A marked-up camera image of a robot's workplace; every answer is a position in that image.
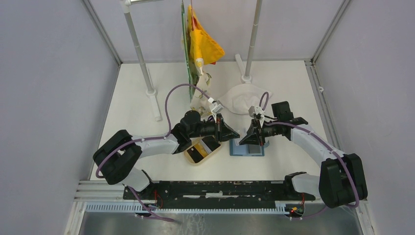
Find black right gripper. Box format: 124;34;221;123
239;117;280;146

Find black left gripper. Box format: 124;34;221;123
189;113;239;143

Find blue leather card holder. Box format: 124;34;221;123
229;139;269;157

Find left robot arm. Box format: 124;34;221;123
92;111;240;200

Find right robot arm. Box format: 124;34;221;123
239;101;368;209

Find beige oval tray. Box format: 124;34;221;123
184;138;222;165

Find white crumpled cloth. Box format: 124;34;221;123
218;83;273;115

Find dinosaur print hanging cloth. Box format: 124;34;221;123
186;4;215;118

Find right rack pole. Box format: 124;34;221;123
235;0;263;84

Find rack pole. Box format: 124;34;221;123
235;0;263;84
118;0;162;121

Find yellow hanging cloth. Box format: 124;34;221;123
187;5;225;68

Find green clothes hanger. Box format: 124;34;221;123
181;0;194;85

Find left rack pole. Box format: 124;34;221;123
118;0;162;121

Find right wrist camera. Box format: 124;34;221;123
248;106;265;120

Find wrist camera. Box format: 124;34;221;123
248;106;265;120
208;97;224;119

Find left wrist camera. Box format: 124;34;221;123
208;97;224;119

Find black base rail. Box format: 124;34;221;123
136;181;315;209

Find white slotted cable duct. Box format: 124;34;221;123
85;202;305;215

